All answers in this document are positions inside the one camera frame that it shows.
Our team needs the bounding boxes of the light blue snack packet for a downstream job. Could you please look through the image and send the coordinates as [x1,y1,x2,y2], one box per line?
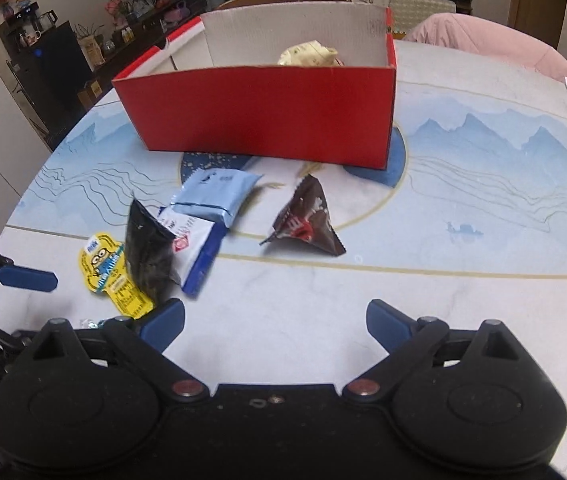
[170,168,262,229]

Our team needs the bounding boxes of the dark brown triangular packet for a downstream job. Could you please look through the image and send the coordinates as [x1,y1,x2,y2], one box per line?
[261,174,346,257]

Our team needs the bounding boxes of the yellow minion candy card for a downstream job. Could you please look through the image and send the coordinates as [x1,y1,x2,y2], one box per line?
[78,232,154,320]

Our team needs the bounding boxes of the brown paper bag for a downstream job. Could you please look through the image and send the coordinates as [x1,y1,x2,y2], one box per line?
[78,79,104,110]

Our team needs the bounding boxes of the red cardboard box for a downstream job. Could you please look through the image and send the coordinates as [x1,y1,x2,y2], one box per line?
[113,1,397,169]

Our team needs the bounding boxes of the cream snack packet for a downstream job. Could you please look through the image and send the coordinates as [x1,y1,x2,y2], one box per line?
[277,40,342,67]

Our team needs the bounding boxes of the pink cushioned chair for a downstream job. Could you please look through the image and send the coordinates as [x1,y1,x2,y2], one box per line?
[404,13,567,82]

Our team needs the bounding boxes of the blue candy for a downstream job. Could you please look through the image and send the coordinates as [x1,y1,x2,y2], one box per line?
[80,318,107,330]

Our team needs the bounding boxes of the black snack packet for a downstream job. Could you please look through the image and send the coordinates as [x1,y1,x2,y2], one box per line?
[124,198,180,306]

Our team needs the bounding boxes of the dark tv cabinet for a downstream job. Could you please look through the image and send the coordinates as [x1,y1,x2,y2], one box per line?
[0,0,208,138]

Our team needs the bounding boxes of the white blue snack packet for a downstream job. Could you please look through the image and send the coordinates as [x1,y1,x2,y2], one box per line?
[158,207,227,297]

